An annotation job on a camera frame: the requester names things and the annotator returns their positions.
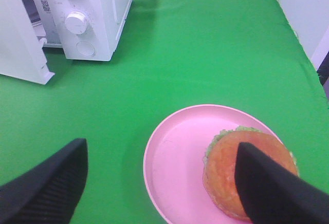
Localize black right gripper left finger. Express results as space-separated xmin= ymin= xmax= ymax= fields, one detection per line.
xmin=1 ymin=138 xmax=88 ymax=223

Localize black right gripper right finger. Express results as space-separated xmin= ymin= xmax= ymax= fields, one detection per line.
xmin=234 ymin=142 xmax=328 ymax=223

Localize burger with lettuce and tomato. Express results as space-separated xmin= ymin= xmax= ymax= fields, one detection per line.
xmin=203 ymin=126 xmax=299 ymax=222

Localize pink round plate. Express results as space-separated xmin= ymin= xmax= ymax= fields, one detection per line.
xmin=143 ymin=104 xmax=274 ymax=223

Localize round white door button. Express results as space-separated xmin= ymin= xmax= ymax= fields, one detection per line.
xmin=76 ymin=41 xmax=95 ymax=57

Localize white round knob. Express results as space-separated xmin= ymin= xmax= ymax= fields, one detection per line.
xmin=64 ymin=11 xmax=89 ymax=35

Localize green table cloth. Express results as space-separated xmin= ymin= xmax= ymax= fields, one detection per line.
xmin=1 ymin=0 xmax=328 ymax=223

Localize white microwave oven body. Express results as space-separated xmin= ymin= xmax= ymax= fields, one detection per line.
xmin=22 ymin=0 xmax=132 ymax=61

